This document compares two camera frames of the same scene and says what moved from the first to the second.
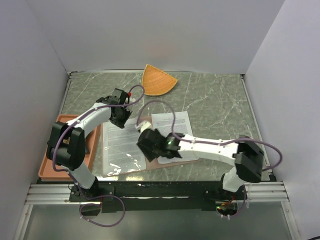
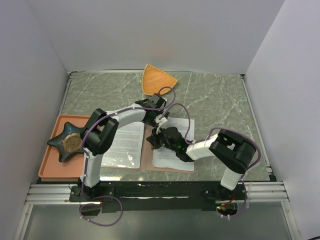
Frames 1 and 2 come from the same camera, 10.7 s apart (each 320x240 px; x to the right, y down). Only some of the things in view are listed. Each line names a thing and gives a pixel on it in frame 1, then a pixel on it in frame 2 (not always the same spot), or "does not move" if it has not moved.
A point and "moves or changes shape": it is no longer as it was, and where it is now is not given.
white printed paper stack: x=164 y=123 moves or changes shape
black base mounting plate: x=156 y=196 does not move
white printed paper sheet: x=121 y=154 does not move
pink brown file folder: x=157 y=167 → x=148 y=158
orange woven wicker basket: x=155 y=82 does not move
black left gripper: x=121 y=124 → x=152 y=124
